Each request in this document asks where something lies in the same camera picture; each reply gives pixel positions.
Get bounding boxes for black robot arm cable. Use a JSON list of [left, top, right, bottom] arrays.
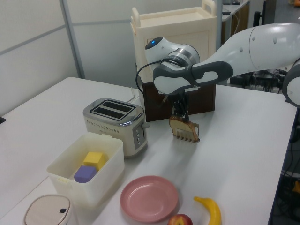
[[135, 59, 181, 104]]

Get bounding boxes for yellow foam cube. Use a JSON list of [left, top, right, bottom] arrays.
[[83, 151, 106, 171]]

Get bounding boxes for small beige lidded bin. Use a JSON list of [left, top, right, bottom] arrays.
[[22, 194, 78, 225]]

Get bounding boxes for pink plate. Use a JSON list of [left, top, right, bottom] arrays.
[[120, 175, 180, 223]]

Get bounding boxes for red apple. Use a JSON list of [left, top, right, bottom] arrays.
[[167, 213, 194, 225]]

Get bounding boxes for white plastic container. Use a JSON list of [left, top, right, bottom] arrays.
[[46, 132, 125, 209]]

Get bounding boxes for cream cabinet with handles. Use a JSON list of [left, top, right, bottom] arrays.
[[130, 0, 218, 85]]

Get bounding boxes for toast bread slice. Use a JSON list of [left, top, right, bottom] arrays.
[[169, 115, 197, 138]]

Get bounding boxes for white toaster power cord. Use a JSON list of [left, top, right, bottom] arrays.
[[127, 87, 137, 104]]

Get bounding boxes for purple foam cube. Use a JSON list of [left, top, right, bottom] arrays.
[[73, 165, 98, 184]]

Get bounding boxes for dark brown wooden box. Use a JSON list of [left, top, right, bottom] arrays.
[[142, 79, 217, 123]]

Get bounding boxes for yellow toy banana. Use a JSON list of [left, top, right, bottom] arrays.
[[193, 196, 222, 225]]

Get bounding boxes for cream and chrome toaster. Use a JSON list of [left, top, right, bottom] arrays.
[[82, 97, 151, 158]]

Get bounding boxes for black cable strap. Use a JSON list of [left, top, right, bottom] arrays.
[[187, 64, 203, 89]]

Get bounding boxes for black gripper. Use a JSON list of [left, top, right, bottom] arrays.
[[172, 90, 191, 123]]

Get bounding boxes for yellow tool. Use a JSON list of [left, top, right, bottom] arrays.
[[292, 180, 300, 200]]

